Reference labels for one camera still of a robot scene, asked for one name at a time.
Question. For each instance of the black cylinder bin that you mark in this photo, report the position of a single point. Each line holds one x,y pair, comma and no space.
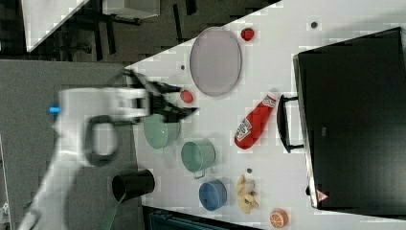
130,185

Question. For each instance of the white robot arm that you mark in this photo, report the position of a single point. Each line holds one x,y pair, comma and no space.
87,137

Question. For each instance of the white side table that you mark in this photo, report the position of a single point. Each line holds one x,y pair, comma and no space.
42,17

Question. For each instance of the plush orange slice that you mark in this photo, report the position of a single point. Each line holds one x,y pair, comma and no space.
278,218

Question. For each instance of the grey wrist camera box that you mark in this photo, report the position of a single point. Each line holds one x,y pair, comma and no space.
137,82

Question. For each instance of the blue bowl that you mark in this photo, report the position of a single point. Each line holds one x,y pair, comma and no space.
212,195

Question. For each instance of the red plush strawberry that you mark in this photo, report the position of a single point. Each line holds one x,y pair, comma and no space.
247,34

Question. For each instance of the green cup with handle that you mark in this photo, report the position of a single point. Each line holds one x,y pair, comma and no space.
197,156

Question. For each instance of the red plush ketchup bottle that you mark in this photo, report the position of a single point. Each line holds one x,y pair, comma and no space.
252,126

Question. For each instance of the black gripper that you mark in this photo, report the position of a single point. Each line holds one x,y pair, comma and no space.
158,104

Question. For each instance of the plush peeled banana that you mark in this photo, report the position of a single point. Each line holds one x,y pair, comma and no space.
246,194

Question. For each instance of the large grey plate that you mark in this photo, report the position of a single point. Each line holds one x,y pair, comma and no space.
215,62

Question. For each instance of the black oven door handle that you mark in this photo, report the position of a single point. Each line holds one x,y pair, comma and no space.
282,124

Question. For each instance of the green bowl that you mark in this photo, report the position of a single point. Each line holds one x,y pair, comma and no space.
158,133

